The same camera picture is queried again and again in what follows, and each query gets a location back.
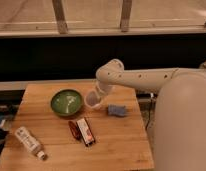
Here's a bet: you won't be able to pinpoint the clear plastic cup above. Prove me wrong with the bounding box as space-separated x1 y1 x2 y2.
84 90 101 109

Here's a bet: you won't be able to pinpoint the dark items beside table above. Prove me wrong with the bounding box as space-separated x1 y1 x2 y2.
0 106 14 155

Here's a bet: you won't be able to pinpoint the dark red snack bar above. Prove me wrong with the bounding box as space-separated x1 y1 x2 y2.
68 121 81 140

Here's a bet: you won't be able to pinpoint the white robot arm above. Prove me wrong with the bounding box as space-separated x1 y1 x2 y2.
96 59 206 171

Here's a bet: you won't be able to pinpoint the blue crumpled cloth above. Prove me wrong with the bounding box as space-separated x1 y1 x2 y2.
107 105 126 117

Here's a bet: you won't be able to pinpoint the white lotion bottle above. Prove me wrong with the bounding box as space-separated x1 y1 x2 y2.
15 127 47 160

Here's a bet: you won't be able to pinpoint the brown white snack packet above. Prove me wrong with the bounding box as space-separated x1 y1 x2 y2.
76 118 95 147

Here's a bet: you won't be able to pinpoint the green ceramic bowl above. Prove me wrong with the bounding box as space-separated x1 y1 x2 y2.
50 89 83 117

